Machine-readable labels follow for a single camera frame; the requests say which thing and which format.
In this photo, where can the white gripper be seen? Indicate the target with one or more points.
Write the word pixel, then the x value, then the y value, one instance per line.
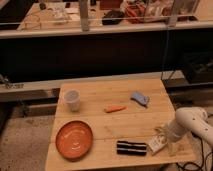
pixel 174 132

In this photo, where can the black bag on bench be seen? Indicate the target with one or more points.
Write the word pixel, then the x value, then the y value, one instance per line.
pixel 112 17

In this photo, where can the red tool on bench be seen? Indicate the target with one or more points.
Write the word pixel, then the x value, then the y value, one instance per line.
pixel 135 13

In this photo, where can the black white striped cloth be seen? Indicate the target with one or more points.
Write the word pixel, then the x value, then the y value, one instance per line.
pixel 131 148

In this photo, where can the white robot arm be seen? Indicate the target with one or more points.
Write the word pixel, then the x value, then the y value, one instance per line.
pixel 186 119

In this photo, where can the translucent plastic cup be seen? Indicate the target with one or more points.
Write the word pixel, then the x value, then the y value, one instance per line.
pixel 72 99

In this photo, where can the black box at right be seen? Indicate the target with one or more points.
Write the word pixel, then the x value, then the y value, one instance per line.
pixel 198 67

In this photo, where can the small white bottle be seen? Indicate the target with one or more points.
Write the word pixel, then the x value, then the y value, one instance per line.
pixel 157 143

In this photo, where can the orange plate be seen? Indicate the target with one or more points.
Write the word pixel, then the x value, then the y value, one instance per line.
pixel 74 140

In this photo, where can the orange toy carrot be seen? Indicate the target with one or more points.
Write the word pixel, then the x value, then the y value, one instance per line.
pixel 111 109

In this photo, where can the grey metal post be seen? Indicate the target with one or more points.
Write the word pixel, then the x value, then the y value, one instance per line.
pixel 83 8

